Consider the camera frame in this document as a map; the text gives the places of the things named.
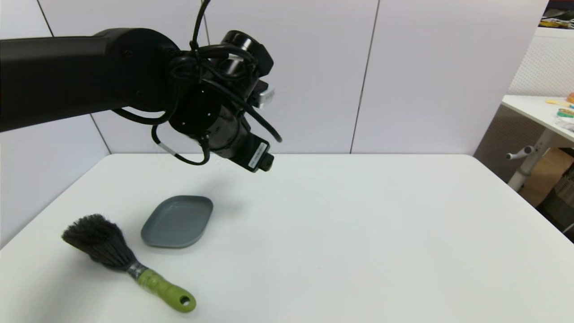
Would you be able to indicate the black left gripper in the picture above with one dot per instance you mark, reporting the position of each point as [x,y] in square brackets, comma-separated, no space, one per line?
[249,150]

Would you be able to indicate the black and silver left robot arm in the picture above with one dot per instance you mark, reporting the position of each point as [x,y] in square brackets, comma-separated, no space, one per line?
[67,76]

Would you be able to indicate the grey rounded plastic plate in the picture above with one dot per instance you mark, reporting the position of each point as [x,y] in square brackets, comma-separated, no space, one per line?
[177,222]

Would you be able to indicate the white table leg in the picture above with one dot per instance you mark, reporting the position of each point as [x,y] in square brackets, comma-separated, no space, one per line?
[525,171]

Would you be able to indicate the white background table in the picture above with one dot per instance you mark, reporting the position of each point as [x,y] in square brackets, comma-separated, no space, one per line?
[529,106]

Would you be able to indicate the brown cardboard box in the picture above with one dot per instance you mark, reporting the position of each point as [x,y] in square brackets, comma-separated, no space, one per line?
[550,174]

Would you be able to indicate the white perforated partition panel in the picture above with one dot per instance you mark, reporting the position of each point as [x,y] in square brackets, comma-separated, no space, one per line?
[547,63]

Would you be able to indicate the yellow flat item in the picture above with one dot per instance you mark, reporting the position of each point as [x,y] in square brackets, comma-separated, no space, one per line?
[557,102]

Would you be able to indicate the green tape roll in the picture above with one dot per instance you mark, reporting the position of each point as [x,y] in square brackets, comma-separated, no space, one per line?
[565,112]

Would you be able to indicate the orange round object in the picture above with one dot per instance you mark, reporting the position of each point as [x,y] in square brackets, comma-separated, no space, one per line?
[571,98]

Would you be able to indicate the yellow and white clutter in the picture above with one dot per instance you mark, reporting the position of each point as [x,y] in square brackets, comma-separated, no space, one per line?
[558,22]

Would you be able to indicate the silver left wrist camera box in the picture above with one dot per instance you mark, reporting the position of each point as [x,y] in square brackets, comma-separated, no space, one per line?
[265,95]

